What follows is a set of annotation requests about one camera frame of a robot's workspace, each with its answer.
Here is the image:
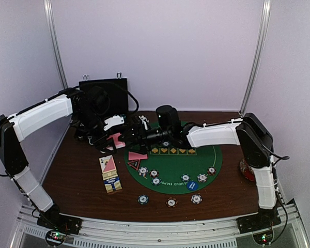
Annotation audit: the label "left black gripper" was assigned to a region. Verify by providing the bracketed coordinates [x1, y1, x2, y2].
[75, 108, 117, 154]

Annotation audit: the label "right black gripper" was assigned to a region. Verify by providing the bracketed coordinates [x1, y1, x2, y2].
[118, 123, 172, 154]

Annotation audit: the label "pink cards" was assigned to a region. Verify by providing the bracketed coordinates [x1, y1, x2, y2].
[128, 151, 148, 161]

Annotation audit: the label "pink backed card deck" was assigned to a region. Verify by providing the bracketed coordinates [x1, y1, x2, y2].
[107, 133, 126, 149]

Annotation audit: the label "blue pink chips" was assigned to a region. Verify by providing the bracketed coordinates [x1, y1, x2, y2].
[138, 166, 148, 177]
[197, 173, 207, 182]

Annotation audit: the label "red black 100 chip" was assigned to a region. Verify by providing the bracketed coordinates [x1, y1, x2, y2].
[149, 169, 159, 178]

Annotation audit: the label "blue green chip stack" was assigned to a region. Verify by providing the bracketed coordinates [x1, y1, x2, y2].
[137, 195, 149, 205]

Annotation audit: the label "blue small blind button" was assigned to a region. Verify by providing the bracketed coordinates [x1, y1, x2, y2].
[187, 180, 199, 191]

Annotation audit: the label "red black chip stack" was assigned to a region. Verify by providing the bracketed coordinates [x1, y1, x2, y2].
[166, 197, 177, 208]

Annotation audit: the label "blue pink chip stack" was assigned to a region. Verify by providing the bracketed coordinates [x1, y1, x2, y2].
[191, 194, 203, 204]

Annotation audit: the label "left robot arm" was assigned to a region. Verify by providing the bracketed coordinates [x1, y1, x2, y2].
[0, 87, 125, 229]

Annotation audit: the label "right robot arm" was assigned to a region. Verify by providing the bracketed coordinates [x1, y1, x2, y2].
[119, 105, 277, 228]

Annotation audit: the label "black red triangular button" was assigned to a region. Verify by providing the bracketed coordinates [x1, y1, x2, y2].
[127, 160, 141, 171]

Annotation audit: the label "black poker chip case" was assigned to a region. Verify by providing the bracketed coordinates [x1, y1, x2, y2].
[70, 79, 129, 136]

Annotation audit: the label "ace of spades card pack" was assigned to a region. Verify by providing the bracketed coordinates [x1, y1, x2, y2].
[99, 155, 117, 179]

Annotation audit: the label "blue yellow card box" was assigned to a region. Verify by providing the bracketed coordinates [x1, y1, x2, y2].
[104, 177, 122, 193]

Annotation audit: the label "round green poker mat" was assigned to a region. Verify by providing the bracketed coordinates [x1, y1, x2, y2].
[127, 145, 223, 195]

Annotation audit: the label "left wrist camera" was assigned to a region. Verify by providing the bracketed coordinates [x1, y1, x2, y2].
[103, 115, 125, 131]

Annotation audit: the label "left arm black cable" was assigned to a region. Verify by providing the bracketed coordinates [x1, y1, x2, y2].
[74, 86, 140, 119]

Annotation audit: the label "aluminium front rail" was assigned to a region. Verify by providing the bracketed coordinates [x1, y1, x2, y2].
[8, 204, 310, 247]

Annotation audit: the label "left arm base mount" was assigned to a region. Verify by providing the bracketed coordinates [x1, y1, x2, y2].
[37, 210, 82, 235]

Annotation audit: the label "left aluminium frame post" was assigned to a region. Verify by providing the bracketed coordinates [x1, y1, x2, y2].
[43, 0, 71, 93]

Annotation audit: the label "aluminium frame post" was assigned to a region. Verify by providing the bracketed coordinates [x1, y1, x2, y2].
[43, 0, 71, 93]
[239, 0, 271, 116]

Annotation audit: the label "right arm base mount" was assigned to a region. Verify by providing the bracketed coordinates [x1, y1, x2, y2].
[237, 213, 281, 234]

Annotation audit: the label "right aluminium frame post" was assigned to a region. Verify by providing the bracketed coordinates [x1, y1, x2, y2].
[239, 0, 271, 116]

